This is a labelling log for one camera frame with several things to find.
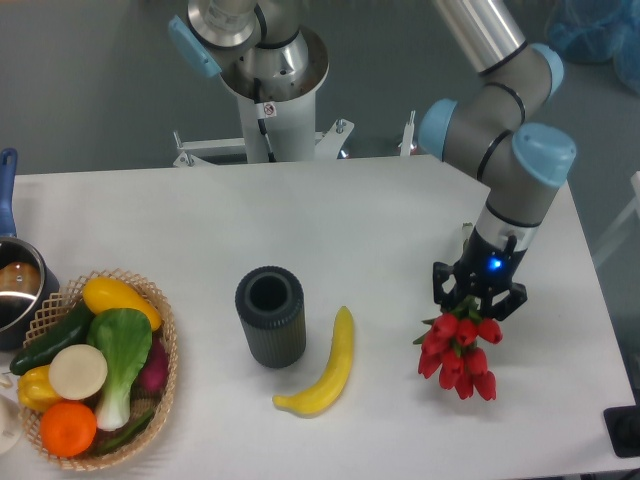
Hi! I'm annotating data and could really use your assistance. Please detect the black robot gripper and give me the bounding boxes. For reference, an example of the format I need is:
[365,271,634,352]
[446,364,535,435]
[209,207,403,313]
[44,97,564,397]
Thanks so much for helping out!
[432,228,528,321]

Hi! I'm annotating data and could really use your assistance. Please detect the red tulip bouquet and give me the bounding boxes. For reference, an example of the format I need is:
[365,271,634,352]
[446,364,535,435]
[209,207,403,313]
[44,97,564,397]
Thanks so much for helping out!
[413,297,503,401]

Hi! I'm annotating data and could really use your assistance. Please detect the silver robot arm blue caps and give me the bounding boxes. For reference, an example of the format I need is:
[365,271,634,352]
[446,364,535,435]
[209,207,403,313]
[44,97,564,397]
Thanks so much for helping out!
[168,1,576,320]

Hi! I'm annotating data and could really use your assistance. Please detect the yellow banana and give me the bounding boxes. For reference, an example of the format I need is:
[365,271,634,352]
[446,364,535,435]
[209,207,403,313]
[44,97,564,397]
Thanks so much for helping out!
[272,306,355,417]

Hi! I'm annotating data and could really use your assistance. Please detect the black device at right edge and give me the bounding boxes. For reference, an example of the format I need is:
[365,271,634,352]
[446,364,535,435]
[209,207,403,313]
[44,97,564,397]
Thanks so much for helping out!
[603,405,639,458]

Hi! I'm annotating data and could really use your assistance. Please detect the dark grey ribbed vase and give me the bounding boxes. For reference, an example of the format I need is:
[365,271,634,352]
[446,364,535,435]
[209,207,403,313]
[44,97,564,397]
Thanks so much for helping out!
[235,266,306,369]

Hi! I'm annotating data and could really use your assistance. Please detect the blue plastic bag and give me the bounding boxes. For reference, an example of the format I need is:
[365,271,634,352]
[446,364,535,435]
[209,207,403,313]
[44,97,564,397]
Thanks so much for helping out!
[545,1,639,93]

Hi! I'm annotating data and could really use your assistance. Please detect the purple sweet potato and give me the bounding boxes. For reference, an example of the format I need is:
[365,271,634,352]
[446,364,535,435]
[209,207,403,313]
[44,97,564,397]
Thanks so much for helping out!
[137,337,169,393]

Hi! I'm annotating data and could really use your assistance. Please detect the green bok choy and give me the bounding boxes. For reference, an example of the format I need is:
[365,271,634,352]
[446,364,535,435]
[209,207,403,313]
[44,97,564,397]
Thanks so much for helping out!
[87,308,152,431]

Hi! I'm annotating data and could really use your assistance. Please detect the yellow squash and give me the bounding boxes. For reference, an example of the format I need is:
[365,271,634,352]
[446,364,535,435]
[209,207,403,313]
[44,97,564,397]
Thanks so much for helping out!
[82,277,162,331]

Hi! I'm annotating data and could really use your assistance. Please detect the green chili pepper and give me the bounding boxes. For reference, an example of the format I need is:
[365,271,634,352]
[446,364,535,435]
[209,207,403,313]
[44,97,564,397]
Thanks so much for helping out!
[93,409,155,456]

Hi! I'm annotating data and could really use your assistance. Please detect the dark green cucumber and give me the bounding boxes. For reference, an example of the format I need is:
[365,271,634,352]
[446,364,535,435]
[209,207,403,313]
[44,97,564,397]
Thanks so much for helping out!
[9,301,95,376]

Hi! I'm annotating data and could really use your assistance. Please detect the white round onion slice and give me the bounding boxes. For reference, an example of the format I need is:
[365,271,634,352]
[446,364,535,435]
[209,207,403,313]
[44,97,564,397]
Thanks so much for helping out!
[48,344,108,400]

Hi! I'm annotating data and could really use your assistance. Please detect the woven wicker basket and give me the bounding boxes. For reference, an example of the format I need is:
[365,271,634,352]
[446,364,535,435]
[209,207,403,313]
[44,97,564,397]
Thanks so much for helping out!
[19,269,178,471]

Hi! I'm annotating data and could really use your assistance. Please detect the orange fruit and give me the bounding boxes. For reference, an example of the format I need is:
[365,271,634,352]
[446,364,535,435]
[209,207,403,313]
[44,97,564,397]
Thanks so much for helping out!
[39,401,97,457]

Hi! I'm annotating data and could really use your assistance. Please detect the yellow bell pepper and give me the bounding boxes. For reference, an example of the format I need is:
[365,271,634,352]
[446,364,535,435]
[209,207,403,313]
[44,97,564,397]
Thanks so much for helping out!
[17,365,63,413]

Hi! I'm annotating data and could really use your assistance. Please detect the white object at left edge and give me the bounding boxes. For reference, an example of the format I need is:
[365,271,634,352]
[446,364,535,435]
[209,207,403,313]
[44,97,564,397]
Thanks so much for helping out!
[0,373,22,455]

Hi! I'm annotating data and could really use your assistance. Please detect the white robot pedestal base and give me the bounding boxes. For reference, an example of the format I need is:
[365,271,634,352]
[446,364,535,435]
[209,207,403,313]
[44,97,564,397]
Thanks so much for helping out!
[172,24,419,169]

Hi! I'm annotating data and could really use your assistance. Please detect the blue saucepan with handle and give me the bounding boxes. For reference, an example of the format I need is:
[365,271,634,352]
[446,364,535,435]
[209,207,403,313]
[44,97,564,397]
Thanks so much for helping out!
[1,148,59,351]

